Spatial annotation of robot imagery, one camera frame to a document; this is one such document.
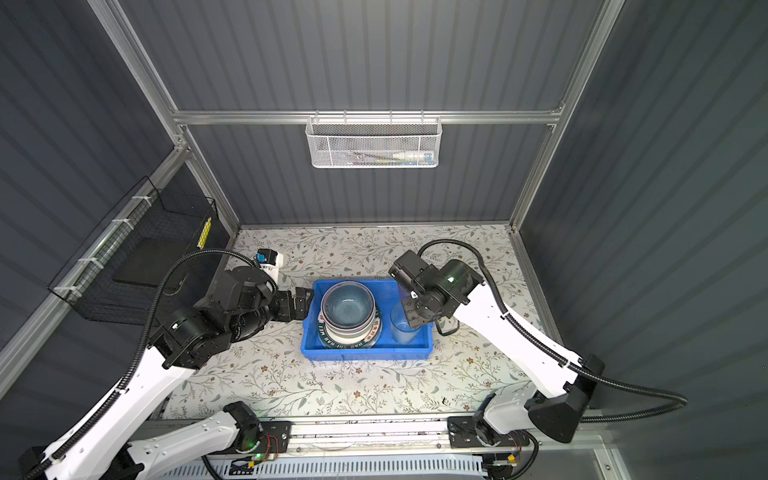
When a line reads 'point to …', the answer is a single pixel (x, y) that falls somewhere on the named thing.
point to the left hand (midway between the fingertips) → (297, 291)
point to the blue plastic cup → (402, 331)
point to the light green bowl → (348, 320)
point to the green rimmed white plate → (354, 342)
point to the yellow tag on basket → (204, 233)
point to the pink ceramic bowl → (353, 334)
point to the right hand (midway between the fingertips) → (421, 314)
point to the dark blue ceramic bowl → (347, 304)
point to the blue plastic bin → (385, 348)
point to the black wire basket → (86, 283)
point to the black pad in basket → (152, 259)
